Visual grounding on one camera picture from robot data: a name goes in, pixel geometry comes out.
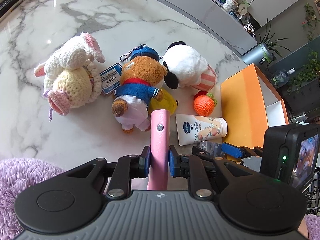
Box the orange and white storage box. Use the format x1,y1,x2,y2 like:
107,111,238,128
220,64,289,148

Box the blue price tag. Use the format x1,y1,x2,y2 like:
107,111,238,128
100,63,122,95

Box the white lotion tube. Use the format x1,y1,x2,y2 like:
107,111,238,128
175,114,228,146

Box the crochet bunny doll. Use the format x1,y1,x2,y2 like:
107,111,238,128
34,33,105,120

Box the potted green plant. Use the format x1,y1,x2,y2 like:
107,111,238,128
258,18,292,57

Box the yellow plastic coin case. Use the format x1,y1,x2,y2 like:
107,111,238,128
148,89,178,115

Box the white panda plush striped pants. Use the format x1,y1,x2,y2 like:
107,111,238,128
162,41,217,91

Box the orange crochet fruit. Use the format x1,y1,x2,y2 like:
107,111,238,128
193,91,217,116

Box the pink notebook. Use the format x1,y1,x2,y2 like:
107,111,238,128
147,109,170,191

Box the purple fluffy sleeve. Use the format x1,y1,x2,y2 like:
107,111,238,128
0,158,64,239

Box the black action camera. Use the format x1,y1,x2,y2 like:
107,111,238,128
260,124,319,191

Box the large water bottle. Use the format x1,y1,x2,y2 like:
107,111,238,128
270,68,295,88

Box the brown bear plush sailor outfit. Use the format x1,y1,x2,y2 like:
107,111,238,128
111,44,168,133

